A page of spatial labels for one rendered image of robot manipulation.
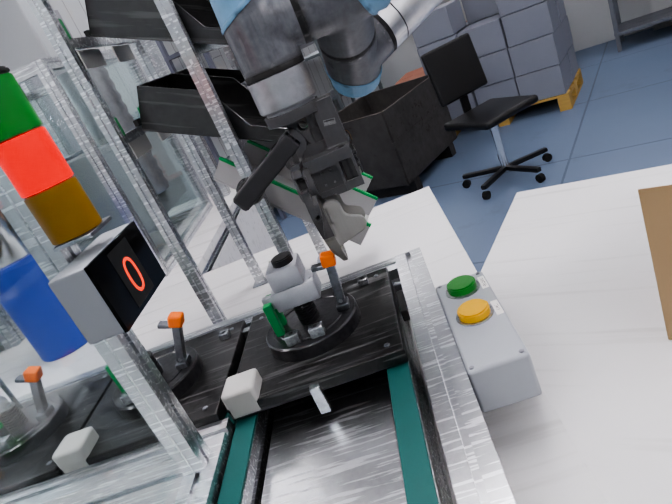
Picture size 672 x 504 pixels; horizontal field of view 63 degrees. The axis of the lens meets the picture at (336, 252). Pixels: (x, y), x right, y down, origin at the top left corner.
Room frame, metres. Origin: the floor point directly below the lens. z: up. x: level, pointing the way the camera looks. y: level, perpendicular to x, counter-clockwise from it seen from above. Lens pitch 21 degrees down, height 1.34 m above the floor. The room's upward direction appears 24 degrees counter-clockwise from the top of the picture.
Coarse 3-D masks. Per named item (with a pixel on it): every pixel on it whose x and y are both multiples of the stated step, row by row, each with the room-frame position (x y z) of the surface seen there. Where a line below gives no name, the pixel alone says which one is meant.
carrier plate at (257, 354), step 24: (360, 288) 0.77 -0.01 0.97; (384, 288) 0.73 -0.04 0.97; (384, 312) 0.67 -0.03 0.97; (264, 336) 0.75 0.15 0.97; (360, 336) 0.64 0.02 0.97; (384, 336) 0.61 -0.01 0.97; (264, 360) 0.68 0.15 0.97; (312, 360) 0.63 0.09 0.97; (336, 360) 0.61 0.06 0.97; (360, 360) 0.58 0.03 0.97; (384, 360) 0.57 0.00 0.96; (408, 360) 0.57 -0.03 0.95; (264, 384) 0.62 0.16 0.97; (288, 384) 0.60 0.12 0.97; (336, 384) 0.58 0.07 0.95; (264, 408) 0.60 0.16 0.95
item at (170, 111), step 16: (160, 80) 1.04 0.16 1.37; (176, 80) 1.08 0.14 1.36; (192, 80) 1.07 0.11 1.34; (224, 80) 1.05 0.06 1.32; (144, 96) 0.96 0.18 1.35; (160, 96) 0.95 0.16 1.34; (176, 96) 0.95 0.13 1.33; (192, 96) 0.94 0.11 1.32; (224, 96) 1.06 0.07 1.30; (240, 96) 1.05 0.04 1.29; (144, 112) 0.97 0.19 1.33; (160, 112) 0.96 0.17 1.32; (176, 112) 0.95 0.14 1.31; (192, 112) 0.94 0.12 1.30; (208, 112) 0.93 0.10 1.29; (240, 112) 1.05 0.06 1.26; (256, 112) 1.04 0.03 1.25; (144, 128) 0.97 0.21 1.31; (160, 128) 0.96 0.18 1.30; (176, 128) 0.96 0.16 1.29; (192, 128) 0.95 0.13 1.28; (208, 128) 0.94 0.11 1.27; (240, 128) 0.92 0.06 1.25; (256, 128) 0.91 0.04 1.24
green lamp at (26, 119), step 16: (0, 80) 0.52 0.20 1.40; (16, 80) 0.54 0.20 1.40; (0, 96) 0.51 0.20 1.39; (16, 96) 0.52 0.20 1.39; (0, 112) 0.51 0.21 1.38; (16, 112) 0.52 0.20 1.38; (32, 112) 0.53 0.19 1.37; (0, 128) 0.51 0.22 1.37; (16, 128) 0.51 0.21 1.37; (32, 128) 0.52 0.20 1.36
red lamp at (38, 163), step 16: (0, 144) 0.51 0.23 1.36; (16, 144) 0.51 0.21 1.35; (32, 144) 0.52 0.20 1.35; (48, 144) 0.53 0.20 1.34; (0, 160) 0.52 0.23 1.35; (16, 160) 0.51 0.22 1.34; (32, 160) 0.51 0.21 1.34; (48, 160) 0.52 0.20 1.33; (64, 160) 0.54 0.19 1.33; (16, 176) 0.51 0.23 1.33; (32, 176) 0.51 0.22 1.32; (48, 176) 0.51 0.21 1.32; (64, 176) 0.52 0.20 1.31; (32, 192) 0.51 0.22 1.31
